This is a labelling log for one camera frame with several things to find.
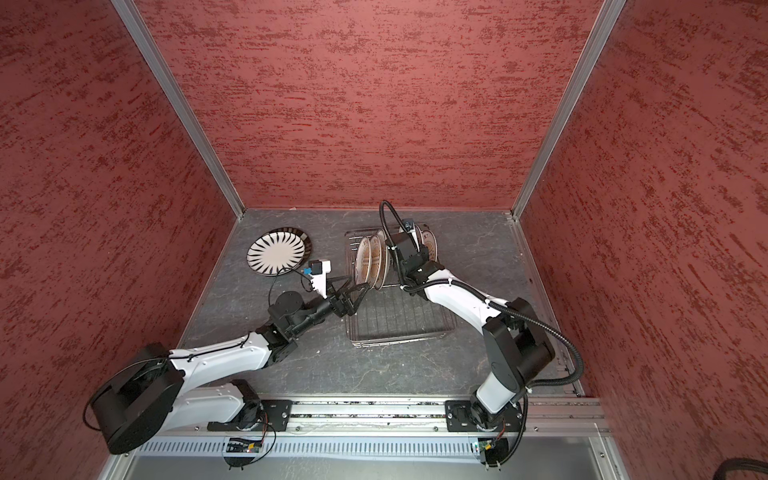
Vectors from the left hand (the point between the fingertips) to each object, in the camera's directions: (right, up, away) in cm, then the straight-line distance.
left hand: (362, 287), depth 77 cm
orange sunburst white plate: (-2, +5, +23) cm, 24 cm away
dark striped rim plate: (-25, +12, +33) cm, 43 cm away
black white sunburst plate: (-35, +7, +30) cm, 46 cm away
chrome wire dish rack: (+8, -11, +15) cm, 20 cm away
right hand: (+13, +8, +12) cm, 19 cm away
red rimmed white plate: (+20, +11, +15) cm, 27 cm away
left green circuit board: (-31, -39, -4) cm, 50 cm away
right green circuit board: (+31, -38, -5) cm, 50 cm away
